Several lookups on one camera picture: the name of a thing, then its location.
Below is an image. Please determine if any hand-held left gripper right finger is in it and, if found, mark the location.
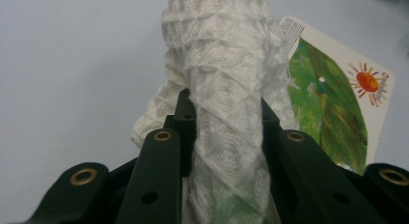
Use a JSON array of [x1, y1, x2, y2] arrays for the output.
[[260, 98, 285, 174]]

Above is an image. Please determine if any white waffle-weave cloth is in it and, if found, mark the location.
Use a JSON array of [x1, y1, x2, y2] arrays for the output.
[[129, 0, 300, 224]]

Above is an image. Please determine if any white picture book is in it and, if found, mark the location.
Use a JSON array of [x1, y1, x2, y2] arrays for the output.
[[279, 14, 395, 176]]

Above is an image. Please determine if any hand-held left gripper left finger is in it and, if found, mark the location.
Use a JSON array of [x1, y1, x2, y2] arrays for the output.
[[163, 88, 198, 178]]

